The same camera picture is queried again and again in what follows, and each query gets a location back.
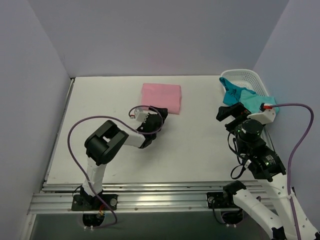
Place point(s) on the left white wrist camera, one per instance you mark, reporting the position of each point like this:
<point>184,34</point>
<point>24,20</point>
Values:
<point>138,114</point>

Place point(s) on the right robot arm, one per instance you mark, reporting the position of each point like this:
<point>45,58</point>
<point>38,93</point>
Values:
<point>288,221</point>

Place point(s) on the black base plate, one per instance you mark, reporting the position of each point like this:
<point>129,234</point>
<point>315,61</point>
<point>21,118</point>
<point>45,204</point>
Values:
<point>92,203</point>
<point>220,200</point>

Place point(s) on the pink t shirt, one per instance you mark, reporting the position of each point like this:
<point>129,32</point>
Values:
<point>161,95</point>

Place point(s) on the teal t shirt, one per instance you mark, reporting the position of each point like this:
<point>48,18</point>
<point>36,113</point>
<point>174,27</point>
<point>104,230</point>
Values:
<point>249,98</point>

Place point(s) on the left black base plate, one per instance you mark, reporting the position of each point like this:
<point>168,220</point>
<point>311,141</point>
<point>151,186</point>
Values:
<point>92,203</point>

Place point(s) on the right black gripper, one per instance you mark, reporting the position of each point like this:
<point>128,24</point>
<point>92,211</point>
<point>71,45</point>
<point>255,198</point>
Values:
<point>236,118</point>

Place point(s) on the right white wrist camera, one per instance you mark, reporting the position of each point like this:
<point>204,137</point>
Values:
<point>266,114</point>

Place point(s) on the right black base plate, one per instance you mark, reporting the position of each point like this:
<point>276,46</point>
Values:
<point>220,200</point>

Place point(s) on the aluminium mounting rail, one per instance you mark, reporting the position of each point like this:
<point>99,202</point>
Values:
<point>131,197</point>

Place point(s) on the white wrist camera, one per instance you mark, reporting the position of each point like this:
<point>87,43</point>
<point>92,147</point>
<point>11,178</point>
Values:
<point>138,114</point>
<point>266,114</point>

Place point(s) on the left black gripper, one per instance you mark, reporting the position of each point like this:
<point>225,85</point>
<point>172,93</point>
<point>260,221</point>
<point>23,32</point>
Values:
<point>152,120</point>

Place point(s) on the white plastic basket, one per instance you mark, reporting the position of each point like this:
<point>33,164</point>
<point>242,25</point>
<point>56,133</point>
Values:
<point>245,78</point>

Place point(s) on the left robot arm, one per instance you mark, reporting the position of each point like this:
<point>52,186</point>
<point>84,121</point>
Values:
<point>103,145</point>

